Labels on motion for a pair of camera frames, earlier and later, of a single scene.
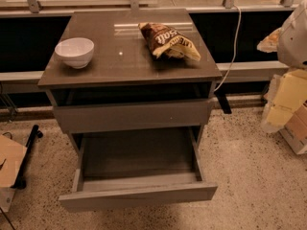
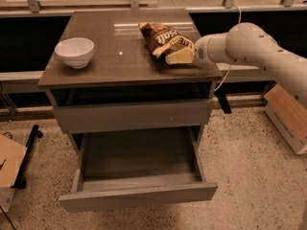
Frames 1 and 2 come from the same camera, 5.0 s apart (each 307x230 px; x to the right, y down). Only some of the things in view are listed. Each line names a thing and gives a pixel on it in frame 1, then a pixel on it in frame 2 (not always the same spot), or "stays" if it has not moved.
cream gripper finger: x=270 y=43 -> x=204 y=51
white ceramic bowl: x=76 y=52 stays
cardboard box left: x=11 y=158 stays
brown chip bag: x=167 y=42 stays
